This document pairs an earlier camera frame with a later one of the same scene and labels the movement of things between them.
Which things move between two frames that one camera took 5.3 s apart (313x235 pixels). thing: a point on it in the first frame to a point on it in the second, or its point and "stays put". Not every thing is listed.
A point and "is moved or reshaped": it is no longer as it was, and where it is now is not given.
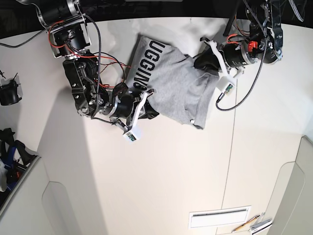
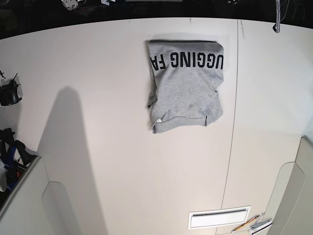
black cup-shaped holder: [9, 93] stays put
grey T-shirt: [182, 91] is moved or reshaped
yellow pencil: [246, 223] stays put
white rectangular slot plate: [219, 217] stays put
